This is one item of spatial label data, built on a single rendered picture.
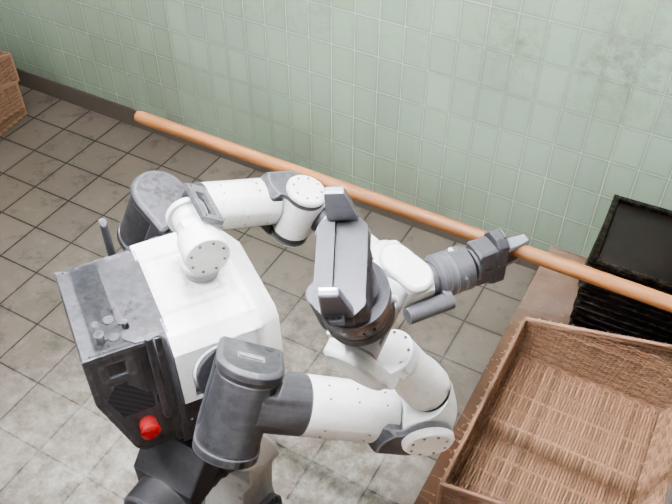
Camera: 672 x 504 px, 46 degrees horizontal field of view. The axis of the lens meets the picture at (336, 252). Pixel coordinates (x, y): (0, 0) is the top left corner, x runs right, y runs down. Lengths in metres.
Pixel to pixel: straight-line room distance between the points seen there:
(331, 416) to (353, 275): 0.37
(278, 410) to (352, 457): 1.57
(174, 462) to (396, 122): 1.99
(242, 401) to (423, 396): 0.25
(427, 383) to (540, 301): 1.29
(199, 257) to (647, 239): 1.32
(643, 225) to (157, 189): 1.30
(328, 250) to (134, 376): 0.48
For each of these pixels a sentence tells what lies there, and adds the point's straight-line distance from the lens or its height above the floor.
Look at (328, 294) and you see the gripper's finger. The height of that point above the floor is 1.72.
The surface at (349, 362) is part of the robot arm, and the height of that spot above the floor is 1.51.
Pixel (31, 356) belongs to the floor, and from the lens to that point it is 3.10.
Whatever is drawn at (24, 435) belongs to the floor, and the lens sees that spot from 2.90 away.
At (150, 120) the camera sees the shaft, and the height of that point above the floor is 1.19.
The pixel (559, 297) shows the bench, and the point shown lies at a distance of 2.39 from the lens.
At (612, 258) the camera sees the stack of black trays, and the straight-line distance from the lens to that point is 2.07.
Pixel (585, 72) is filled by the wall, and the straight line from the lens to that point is 2.76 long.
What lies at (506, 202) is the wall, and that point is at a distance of 3.14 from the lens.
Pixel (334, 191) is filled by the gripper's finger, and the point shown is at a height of 1.77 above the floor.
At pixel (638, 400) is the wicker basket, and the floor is 0.60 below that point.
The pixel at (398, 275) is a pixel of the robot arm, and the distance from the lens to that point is 1.44.
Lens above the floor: 2.27
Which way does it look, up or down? 44 degrees down
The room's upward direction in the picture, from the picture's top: straight up
